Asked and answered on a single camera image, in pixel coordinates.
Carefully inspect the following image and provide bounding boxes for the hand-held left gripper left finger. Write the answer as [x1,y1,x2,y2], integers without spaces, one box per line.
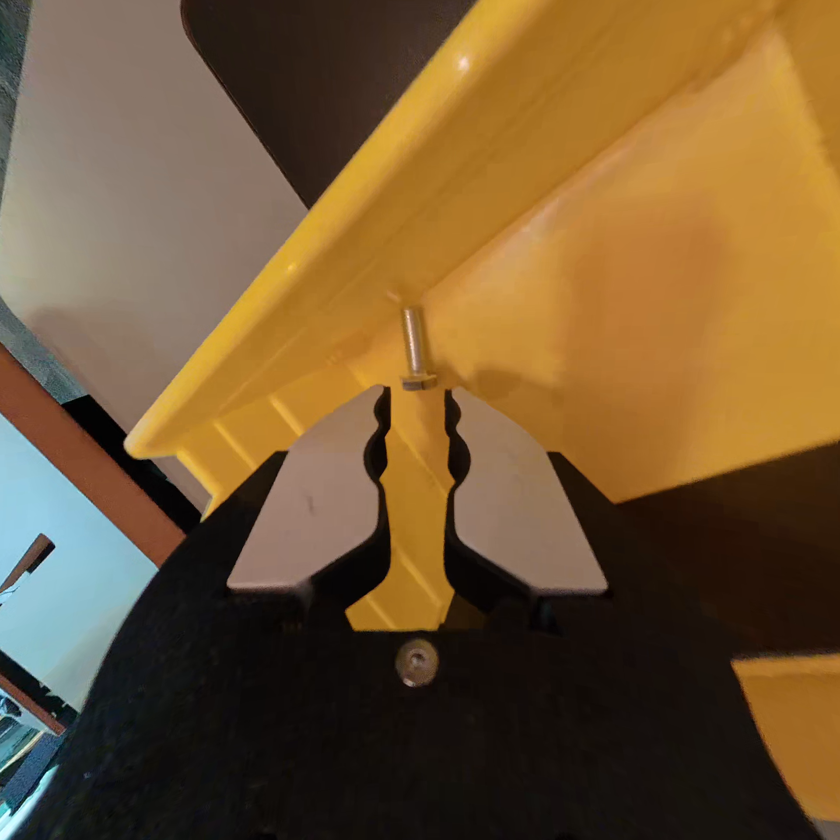
[226,386,395,610]

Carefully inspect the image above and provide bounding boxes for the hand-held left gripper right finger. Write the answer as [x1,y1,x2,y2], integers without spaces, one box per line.
[444,386,611,614]

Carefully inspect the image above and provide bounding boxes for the steel hex bolt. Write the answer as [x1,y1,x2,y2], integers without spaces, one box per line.
[399,307,439,392]

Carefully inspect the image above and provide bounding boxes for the yellow plastic bin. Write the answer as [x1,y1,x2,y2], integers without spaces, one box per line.
[123,0,840,823]

